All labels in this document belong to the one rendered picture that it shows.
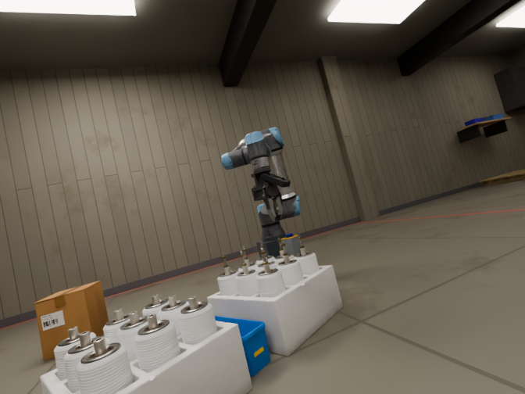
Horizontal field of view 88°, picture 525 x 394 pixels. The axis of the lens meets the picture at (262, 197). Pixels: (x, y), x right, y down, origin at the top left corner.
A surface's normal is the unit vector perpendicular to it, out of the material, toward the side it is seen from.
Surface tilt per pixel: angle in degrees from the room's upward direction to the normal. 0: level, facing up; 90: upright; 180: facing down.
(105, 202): 90
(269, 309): 90
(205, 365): 90
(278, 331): 90
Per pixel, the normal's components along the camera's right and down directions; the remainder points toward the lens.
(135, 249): 0.32, -0.14
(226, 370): 0.71, -0.22
